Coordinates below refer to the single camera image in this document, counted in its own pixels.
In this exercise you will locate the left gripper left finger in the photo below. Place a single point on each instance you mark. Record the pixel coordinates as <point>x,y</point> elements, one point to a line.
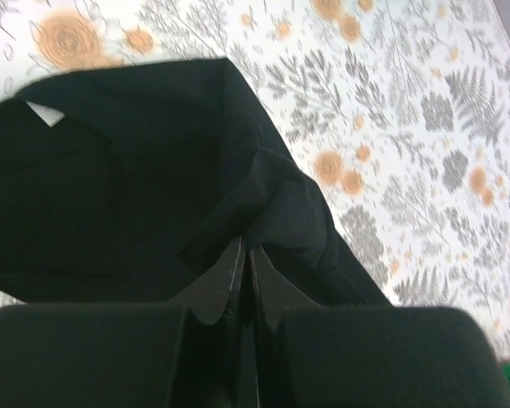
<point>209,359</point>

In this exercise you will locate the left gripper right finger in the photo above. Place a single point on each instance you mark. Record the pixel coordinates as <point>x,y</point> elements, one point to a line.
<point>274,295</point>

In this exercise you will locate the black t shirt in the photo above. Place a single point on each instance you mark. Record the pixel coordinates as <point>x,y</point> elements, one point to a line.
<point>126,184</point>

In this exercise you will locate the floral table mat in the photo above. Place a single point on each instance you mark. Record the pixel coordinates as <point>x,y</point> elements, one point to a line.
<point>400,110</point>

